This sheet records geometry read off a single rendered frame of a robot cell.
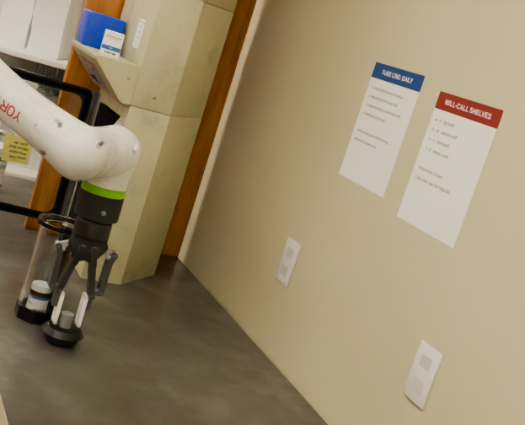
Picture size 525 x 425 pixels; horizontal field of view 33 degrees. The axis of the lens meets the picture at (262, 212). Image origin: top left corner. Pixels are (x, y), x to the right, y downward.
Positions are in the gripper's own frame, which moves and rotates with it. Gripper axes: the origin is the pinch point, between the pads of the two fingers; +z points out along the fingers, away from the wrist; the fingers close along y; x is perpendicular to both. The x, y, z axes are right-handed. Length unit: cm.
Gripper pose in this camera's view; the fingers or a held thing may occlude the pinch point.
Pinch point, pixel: (69, 309)
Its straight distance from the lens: 193.5
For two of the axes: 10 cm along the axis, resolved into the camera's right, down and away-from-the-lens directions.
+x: 3.7, 2.9, -8.8
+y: -8.8, -2.0, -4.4
